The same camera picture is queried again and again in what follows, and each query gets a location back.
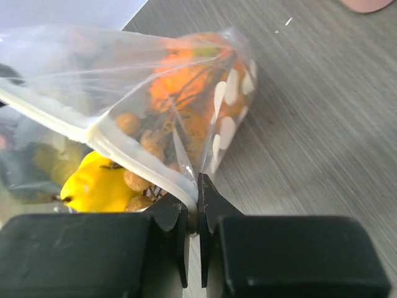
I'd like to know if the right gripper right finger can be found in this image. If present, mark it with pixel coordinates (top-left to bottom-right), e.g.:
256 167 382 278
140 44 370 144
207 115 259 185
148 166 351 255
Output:
197 174 391 297

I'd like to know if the polka dot zip top bag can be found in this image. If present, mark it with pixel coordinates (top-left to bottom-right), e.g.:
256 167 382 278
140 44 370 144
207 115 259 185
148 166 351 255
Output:
1 25 257 215

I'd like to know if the orange fake pineapple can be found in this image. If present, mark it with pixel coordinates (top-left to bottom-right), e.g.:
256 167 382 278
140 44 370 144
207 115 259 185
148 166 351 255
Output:
149 33 246 158

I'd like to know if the yellow fake pear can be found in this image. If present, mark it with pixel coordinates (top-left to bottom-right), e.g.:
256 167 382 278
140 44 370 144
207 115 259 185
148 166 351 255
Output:
58 151 138 212

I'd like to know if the pink compartment tray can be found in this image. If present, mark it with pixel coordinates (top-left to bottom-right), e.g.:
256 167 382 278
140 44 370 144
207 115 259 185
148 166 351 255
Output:
339 0 395 14

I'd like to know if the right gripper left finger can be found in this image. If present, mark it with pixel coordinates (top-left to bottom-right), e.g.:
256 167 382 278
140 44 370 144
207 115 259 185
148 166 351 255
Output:
1 195 189 297

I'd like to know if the fake longan bunch with stem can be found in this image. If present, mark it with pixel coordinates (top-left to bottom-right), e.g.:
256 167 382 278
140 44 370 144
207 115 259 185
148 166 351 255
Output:
112 112 167 212

